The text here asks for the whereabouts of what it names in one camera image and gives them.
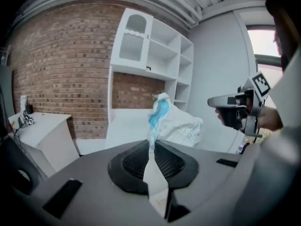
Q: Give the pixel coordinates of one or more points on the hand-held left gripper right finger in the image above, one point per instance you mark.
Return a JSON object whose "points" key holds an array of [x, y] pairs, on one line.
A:
{"points": [[181, 175]]}

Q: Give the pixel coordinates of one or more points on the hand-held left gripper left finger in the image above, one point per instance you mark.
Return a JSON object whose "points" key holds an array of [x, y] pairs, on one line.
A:
{"points": [[131, 180]]}

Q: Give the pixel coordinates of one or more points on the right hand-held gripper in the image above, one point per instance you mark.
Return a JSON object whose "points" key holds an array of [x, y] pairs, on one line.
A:
{"points": [[252, 113]]}

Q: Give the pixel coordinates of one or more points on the white blue plastic bag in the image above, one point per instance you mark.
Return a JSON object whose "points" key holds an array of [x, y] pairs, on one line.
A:
{"points": [[175, 123]]}

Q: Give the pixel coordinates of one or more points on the person's right forearm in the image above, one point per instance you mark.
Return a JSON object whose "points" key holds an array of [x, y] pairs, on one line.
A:
{"points": [[270, 119]]}

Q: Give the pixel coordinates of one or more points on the person's right hand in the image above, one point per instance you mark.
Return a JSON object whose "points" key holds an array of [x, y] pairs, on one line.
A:
{"points": [[220, 118]]}

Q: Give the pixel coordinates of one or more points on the white shelf cabinet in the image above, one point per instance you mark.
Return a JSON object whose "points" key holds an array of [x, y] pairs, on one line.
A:
{"points": [[164, 55]]}

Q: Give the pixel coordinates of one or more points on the window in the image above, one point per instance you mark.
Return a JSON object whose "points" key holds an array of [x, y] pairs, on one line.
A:
{"points": [[261, 41]]}

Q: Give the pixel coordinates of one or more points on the person's light shirt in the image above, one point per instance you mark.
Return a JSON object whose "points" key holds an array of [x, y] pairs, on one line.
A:
{"points": [[287, 149]]}

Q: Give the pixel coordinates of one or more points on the white side cabinet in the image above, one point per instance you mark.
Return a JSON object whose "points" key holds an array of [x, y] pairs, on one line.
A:
{"points": [[47, 135]]}

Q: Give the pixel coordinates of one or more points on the grey device with printed tag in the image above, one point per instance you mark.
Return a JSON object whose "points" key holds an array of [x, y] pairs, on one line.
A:
{"points": [[24, 120]]}

